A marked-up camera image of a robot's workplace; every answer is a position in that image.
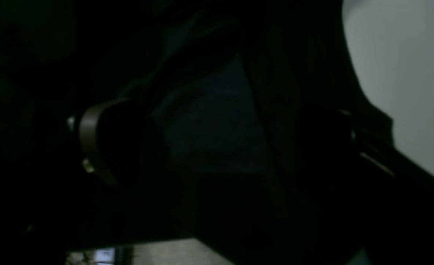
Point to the black T-shirt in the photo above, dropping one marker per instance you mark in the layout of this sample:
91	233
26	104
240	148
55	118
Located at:
230	124

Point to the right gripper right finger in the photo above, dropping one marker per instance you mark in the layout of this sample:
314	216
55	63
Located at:
394	196

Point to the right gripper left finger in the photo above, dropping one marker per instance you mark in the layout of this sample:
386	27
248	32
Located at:
84	126

